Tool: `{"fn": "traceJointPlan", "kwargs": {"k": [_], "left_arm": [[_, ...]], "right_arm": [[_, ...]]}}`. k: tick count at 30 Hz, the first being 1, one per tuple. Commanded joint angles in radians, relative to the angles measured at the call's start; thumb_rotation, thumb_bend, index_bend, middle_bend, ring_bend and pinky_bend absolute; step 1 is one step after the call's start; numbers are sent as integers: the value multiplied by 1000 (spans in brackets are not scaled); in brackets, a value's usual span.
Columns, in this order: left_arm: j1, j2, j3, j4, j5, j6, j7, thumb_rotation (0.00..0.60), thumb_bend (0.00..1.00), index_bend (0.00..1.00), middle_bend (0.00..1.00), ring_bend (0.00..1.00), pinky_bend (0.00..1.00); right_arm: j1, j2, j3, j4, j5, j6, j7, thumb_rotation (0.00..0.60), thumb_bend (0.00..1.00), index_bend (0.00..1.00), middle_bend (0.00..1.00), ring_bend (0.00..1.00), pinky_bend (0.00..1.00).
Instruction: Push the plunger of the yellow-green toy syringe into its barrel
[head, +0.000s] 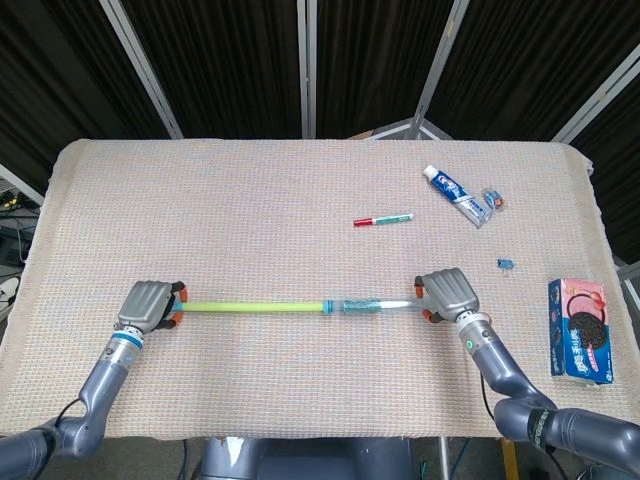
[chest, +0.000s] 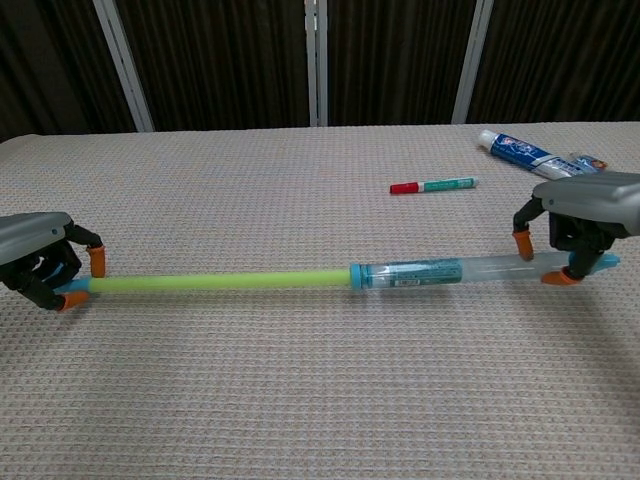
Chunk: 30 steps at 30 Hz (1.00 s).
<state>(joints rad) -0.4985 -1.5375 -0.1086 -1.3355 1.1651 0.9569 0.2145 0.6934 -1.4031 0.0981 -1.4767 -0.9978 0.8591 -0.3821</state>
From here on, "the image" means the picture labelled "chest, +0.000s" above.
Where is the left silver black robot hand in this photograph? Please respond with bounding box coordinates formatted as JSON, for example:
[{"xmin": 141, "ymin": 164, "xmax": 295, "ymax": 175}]
[{"xmin": 0, "ymin": 212, "xmax": 107, "ymax": 312}]

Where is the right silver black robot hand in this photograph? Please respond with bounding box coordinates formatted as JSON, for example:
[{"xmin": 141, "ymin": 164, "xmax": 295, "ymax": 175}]
[{"xmin": 512, "ymin": 173, "xmax": 640, "ymax": 287}]

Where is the green and clear water squirter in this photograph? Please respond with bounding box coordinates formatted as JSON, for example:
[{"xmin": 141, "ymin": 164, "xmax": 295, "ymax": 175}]
[{"xmin": 348, "ymin": 251, "xmax": 622, "ymax": 291}]

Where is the long water squirt tube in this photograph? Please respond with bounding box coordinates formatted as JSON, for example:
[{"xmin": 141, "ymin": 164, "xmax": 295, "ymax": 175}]
[{"xmin": 49, "ymin": 263, "xmax": 354, "ymax": 297}]

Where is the small orange blue packet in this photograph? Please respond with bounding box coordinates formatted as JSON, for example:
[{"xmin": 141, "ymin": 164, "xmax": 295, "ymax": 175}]
[{"xmin": 569, "ymin": 153, "xmax": 609, "ymax": 175}]

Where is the blue white toothpaste tube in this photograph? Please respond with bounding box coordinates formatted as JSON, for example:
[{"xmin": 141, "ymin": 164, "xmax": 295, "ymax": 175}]
[{"xmin": 476, "ymin": 129, "xmax": 587, "ymax": 180}]

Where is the red capped white marker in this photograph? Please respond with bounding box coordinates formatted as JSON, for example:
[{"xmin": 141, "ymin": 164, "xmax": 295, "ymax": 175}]
[{"xmin": 389, "ymin": 176, "xmax": 480, "ymax": 196}]

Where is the woven beige tablecloth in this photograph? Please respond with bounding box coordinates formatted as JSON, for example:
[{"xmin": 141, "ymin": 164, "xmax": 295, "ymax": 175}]
[{"xmin": 0, "ymin": 121, "xmax": 640, "ymax": 480}]

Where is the white partition frame post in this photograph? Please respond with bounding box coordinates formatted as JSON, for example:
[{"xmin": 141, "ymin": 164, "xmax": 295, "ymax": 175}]
[
  {"xmin": 92, "ymin": 0, "xmax": 155, "ymax": 133},
  {"xmin": 303, "ymin": 0, "xmax": 330, "ymax": 128},
  {"xmin": 451, "ymin": 0, "xmax": 496, "ymax": 125}
]

